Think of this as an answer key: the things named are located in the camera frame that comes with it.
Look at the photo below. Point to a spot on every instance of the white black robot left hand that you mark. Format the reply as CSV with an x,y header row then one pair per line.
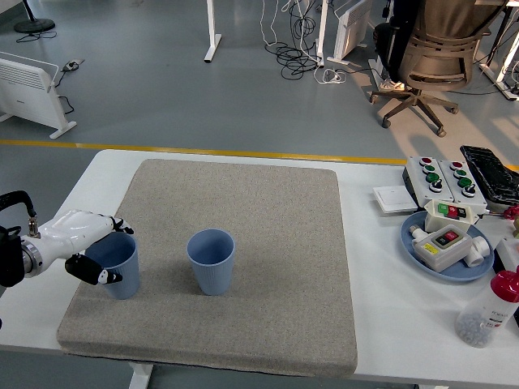
x,y
69,231

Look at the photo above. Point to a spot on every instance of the blue ribbed cup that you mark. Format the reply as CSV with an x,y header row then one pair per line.
x,y
125,275
213,271

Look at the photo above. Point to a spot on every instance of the white panel heater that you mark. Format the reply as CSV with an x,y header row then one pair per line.
x,y
353,24
24,93

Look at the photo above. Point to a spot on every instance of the white table leg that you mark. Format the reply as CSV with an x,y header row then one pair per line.
x,y
140,377

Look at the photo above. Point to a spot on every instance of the grey floor socket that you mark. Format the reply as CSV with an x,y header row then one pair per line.
x,y
73,64

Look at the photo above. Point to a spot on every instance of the grey-brown mat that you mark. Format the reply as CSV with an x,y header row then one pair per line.
x,y
243,202

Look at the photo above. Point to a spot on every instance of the black round stand base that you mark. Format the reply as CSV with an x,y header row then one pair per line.
x,y
34,25

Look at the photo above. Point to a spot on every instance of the white desk leg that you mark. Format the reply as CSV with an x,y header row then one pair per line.
x,y
322,28
211,24
496,79

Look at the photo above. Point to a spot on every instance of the blue plate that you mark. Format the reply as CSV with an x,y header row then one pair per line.
x,y
408,240

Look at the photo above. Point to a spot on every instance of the grey four-button control box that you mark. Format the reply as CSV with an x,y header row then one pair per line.
x,y
417,178
478,200

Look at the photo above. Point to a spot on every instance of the person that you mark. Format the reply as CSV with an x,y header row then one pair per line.
x,y
389,40

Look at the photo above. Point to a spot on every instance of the beige office chair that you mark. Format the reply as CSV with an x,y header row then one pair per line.
x,y
438,61

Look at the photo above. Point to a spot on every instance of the white pipe fitting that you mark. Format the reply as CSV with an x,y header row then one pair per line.
x,y
478,253

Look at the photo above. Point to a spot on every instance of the clear bottle red lid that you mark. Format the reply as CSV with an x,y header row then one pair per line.
x,y
482,308

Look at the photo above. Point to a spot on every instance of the black plastic tray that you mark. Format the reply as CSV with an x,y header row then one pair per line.
x,y
490,174

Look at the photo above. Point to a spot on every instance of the red small item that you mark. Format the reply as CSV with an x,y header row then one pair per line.
x,y
514,211

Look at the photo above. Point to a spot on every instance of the olive small item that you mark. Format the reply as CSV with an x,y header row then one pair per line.
x,y
516,229

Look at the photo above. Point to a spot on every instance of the white wall switch plate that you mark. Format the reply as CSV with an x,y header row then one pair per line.
x,y
393,198

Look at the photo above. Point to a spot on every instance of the white green-red switch box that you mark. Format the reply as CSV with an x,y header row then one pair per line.
x,y
434,221

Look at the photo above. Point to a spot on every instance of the white red-black switch box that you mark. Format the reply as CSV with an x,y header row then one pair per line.
x,y
446,259

